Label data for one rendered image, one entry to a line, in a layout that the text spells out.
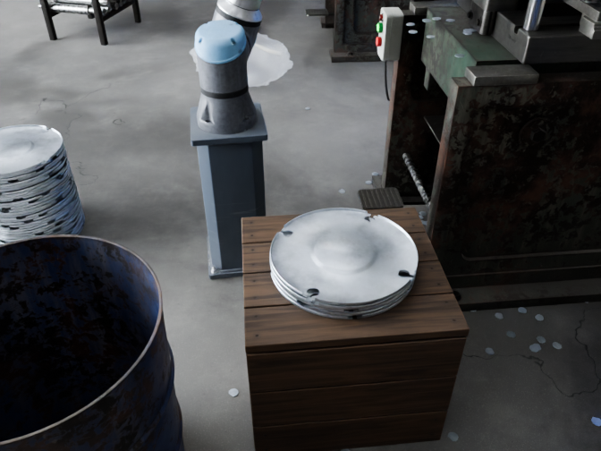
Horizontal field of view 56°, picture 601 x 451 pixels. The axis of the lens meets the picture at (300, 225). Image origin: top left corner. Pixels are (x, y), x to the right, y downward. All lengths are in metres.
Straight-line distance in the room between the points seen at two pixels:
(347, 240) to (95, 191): 1.18
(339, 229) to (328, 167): 0.96
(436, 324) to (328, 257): 0.24
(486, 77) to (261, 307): 0.66
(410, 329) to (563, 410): 0.54
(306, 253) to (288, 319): 0.15
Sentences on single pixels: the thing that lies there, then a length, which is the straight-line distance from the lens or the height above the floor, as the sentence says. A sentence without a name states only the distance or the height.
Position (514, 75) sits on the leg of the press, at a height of 0.64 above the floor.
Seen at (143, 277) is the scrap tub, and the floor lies 0.44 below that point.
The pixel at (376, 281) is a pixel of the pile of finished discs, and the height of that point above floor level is 0.39.
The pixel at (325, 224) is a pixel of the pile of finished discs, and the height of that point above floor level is 0.39.
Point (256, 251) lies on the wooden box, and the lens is 1.18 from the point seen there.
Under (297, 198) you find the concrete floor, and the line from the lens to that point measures 1.95.
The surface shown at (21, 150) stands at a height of 0.29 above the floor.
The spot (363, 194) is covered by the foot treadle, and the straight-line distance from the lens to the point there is 1.69.
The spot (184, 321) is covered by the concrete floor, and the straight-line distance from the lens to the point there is 1.55.
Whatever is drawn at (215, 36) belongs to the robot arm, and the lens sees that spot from 1.36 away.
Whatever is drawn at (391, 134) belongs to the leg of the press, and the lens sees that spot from 1.83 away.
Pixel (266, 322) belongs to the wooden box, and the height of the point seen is 0.35.
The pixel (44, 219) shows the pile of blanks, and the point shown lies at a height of 0.12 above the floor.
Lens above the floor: 1.11
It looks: 37 degrees down
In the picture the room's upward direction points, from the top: straight up
